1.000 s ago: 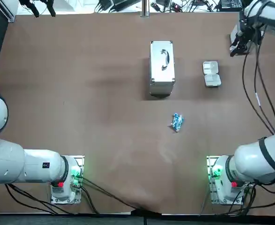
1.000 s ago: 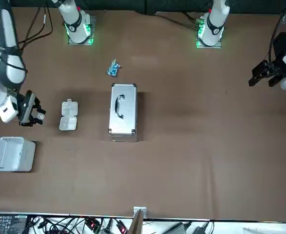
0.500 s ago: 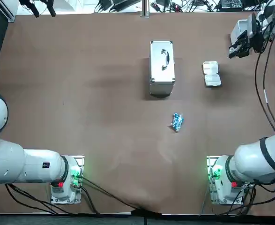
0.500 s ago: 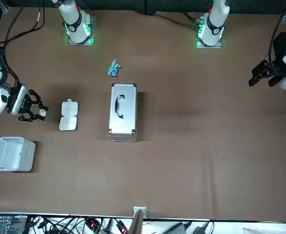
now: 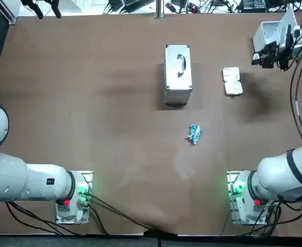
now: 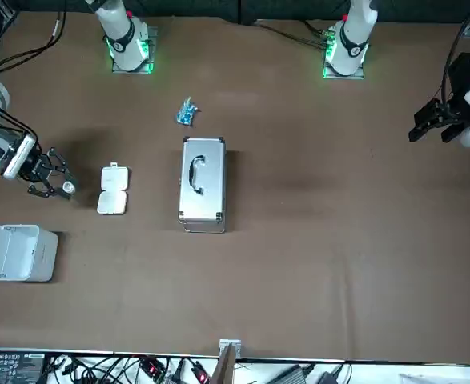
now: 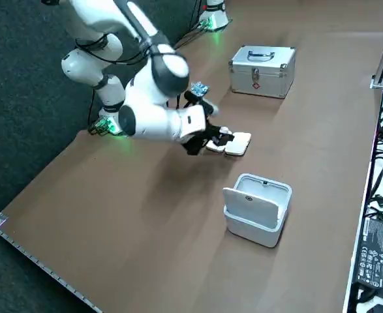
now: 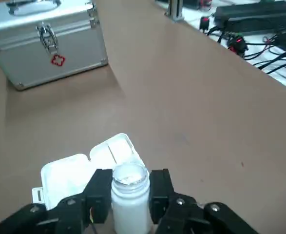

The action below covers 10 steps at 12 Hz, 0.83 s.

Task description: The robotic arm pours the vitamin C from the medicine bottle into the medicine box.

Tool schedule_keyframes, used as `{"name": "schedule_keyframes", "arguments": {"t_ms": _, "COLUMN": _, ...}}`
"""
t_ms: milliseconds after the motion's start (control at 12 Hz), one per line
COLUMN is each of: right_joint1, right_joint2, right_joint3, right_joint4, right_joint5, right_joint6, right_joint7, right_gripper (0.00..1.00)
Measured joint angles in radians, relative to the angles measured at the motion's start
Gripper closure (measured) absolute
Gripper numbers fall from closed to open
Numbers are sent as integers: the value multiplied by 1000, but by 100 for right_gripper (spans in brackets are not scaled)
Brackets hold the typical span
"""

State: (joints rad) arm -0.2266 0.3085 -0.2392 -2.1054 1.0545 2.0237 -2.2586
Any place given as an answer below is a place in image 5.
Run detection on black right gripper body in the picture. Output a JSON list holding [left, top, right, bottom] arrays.
[[268, 42, 286, 68]]

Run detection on white open pill box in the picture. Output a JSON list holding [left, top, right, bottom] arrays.
[[222, 66, 243, 98]]

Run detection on black labelled power adapter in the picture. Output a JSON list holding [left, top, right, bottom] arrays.
[[240, 0, 270, 11]]

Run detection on plain black power adapter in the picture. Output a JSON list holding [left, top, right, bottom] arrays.
[[106, 0, 126, 13]]

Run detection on grey power brick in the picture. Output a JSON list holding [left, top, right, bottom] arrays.
[[123, 0, 154, 8]]

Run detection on silver aluminium medical case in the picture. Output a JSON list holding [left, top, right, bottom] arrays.
[[164, 44, 193, 105]]

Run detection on blue pill blister packet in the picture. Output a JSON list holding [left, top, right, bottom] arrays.
[[186, 123, 203, 146]]

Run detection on aluminium frame profile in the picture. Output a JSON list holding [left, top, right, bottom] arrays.
[[0, 0, 22, 25]]

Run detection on aluminium camera post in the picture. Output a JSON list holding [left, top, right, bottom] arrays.
[[153, 0, 165, 19]]

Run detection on black base cable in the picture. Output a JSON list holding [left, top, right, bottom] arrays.
[[87, 192, 179, 236]]

